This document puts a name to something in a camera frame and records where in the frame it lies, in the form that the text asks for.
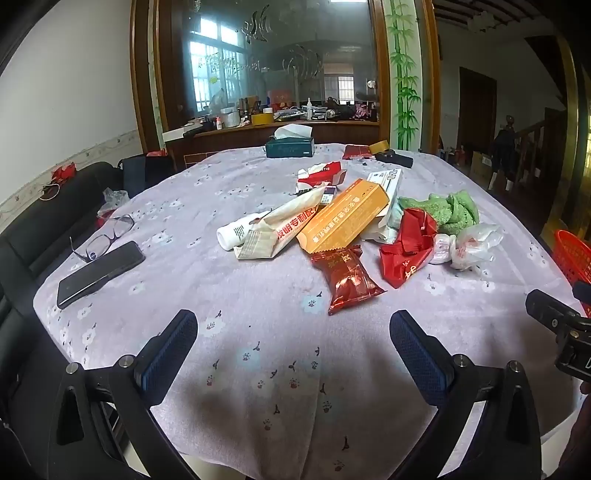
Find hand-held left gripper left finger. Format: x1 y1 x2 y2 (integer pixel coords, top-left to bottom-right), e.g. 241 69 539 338
46 309 199 480

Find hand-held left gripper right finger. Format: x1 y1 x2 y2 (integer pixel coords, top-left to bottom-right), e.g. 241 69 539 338
389 310 542 480

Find red plastic basket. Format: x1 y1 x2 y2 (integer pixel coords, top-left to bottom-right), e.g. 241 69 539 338
551 229 591 317

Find white plastic bag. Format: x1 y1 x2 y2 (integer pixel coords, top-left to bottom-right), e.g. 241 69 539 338
429 223 505 271

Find dark red snack packet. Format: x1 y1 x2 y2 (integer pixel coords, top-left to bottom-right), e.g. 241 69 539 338
310 244 386 316

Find red plastic wrapper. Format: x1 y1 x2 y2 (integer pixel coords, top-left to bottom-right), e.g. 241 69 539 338
379 208 439 289

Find white plastic bottle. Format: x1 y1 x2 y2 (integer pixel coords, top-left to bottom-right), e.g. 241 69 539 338
216 212 273 251

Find orange cardboard box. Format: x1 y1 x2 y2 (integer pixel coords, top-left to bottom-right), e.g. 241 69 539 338
295 179 391 254

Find cream paper packet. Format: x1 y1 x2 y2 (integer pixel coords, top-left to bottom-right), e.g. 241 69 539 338
233 182 331 260

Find long white box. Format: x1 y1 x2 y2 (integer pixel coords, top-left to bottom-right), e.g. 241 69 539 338
367 167 403 204

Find red white box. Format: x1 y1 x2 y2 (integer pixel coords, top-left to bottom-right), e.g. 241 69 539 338
295 161 348 195

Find black smartphone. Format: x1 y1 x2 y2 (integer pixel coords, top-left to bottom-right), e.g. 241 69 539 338
58 241 146 310

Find eyeglasses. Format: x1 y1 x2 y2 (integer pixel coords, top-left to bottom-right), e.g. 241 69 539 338
69 215 136 264

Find wooden staircase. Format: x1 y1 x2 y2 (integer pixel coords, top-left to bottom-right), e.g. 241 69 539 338
499 108 568 197

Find gold pillar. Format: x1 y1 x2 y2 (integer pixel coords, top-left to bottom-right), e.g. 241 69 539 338
540 32 591 241

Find dark jacket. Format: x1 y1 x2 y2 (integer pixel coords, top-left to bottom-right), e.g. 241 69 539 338
490 129 518 178

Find clear plastic bag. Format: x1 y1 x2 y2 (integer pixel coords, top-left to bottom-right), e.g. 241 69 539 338
97 187 130 217

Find dark blue bag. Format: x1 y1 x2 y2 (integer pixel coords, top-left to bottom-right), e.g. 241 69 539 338
117 154 176 199

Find black sofa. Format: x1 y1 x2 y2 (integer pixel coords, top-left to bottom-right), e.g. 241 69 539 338
0 161 124 480

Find black pouch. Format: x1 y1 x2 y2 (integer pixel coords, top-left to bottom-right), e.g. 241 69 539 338
374 148 414 169

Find red ribbon bow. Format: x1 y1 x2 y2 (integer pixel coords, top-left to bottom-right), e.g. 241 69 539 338
39 162 77 201

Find dark wooden door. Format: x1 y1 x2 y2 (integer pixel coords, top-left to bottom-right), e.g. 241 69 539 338
458 67 498 153

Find wooden counter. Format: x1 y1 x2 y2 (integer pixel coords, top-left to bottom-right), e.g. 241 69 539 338
161 117 382 172

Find teal tissue box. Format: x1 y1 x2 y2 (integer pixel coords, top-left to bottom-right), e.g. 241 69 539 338
264 124 315 158

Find bamboo painted panel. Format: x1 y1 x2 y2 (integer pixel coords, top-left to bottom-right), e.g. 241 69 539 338
383 0 426 151

